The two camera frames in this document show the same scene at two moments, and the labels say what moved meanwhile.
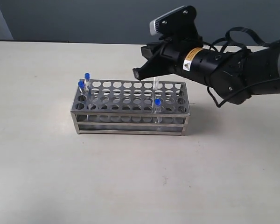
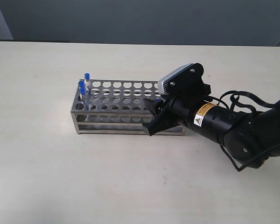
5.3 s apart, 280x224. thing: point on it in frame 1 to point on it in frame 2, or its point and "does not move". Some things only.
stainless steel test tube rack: (131, 107) does not move
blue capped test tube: (87, 89) does not move
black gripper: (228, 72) to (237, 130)
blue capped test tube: (154, 87) to (82, 85)
